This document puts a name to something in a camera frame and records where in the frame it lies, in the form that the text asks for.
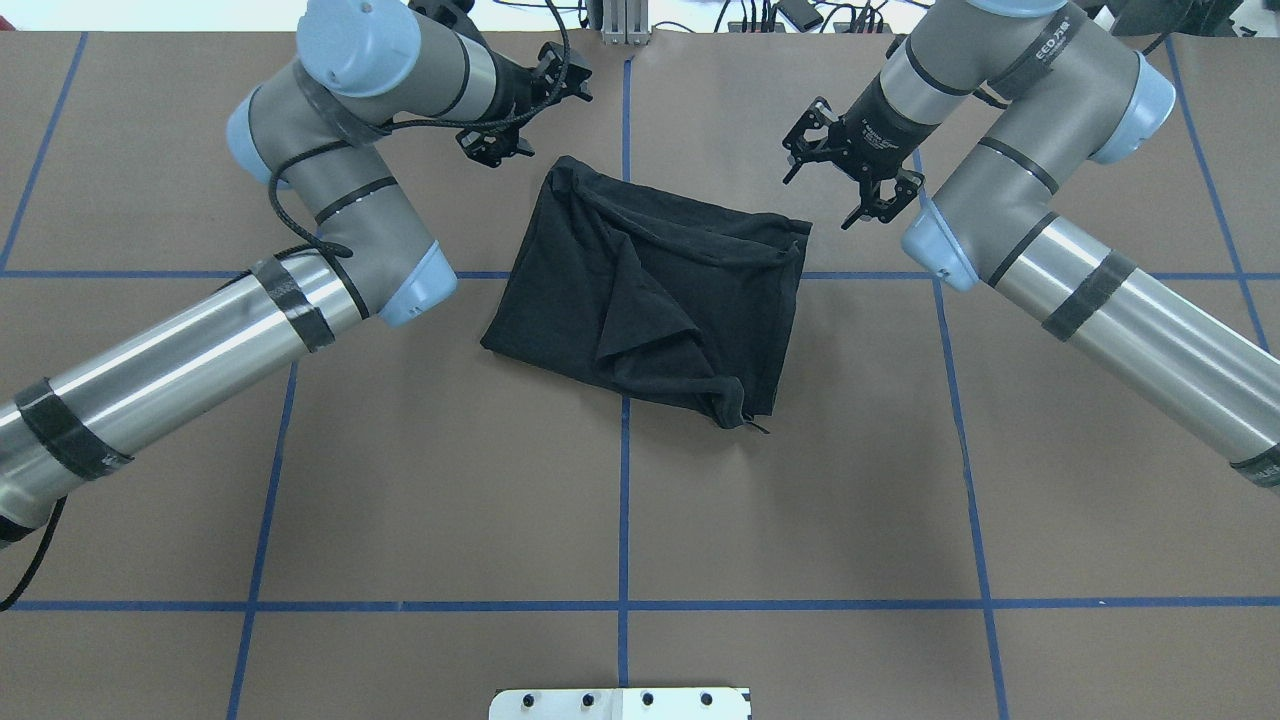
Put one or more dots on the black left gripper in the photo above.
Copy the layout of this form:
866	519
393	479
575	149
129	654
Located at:
511	98

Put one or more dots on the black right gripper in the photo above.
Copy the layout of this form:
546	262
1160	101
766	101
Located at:
884	125

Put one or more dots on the black printed t-shirt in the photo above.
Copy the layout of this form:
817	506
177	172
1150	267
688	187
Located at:
653	295

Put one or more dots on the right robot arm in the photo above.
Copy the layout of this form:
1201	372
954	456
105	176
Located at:
980	119

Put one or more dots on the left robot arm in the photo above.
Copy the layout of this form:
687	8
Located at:
311	135

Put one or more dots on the brown table mat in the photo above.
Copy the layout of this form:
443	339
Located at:
952	515

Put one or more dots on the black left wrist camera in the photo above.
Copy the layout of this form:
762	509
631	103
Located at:
452	14

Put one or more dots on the aluminium frame post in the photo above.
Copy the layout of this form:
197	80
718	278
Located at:
621	22

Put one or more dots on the white pedestal base plate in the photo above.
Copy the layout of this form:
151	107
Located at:
690	702

